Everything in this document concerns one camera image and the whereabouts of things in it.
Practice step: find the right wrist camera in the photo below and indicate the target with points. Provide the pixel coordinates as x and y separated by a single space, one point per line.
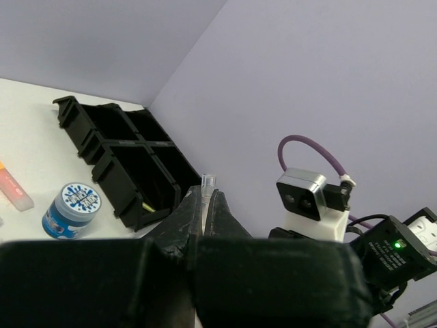
314 208

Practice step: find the yellow thin pen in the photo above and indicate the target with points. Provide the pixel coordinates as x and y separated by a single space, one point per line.
148 208

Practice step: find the yellow cap highlighter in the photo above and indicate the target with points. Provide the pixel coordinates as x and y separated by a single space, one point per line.
14 192

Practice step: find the upper blue paint jar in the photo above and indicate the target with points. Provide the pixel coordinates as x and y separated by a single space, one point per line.
71 211

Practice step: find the clear pen cap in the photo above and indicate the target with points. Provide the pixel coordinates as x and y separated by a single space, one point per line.
208 185

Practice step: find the black four-compartment organizer tray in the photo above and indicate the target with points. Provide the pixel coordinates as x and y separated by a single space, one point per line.
133 159

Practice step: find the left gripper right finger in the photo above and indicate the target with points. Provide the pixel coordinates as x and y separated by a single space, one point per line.
242 281

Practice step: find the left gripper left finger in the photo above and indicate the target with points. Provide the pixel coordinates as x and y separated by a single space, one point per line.
137 282

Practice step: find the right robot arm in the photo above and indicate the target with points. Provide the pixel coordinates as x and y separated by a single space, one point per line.
392 252

